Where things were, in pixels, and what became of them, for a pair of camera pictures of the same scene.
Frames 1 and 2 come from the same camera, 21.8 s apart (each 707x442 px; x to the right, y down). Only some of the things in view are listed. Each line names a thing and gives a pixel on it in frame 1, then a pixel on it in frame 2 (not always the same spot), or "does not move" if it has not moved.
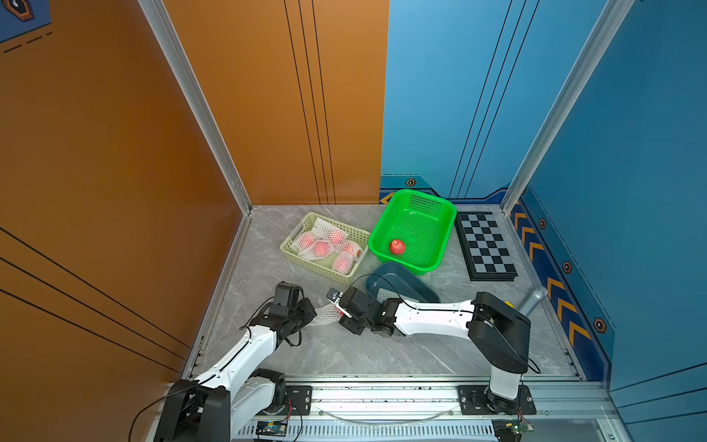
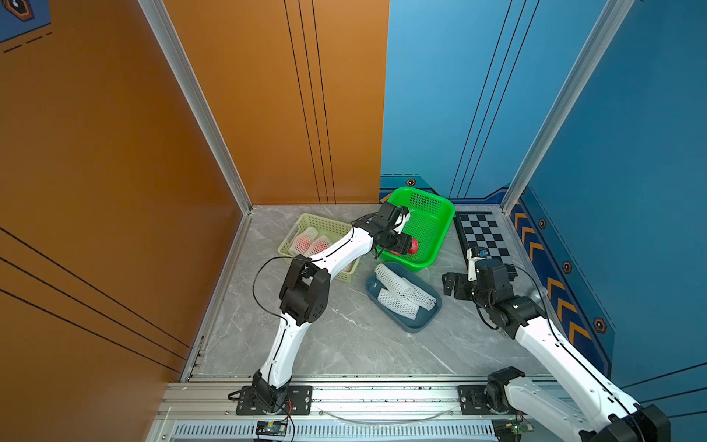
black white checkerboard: (485, 248) does not move
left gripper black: (308, 309) → (403, 245)
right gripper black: (349, 325) → (461, 279)
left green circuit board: (272, 427) does not move
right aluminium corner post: (615, 13) does not move
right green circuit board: (519, 427) does not move
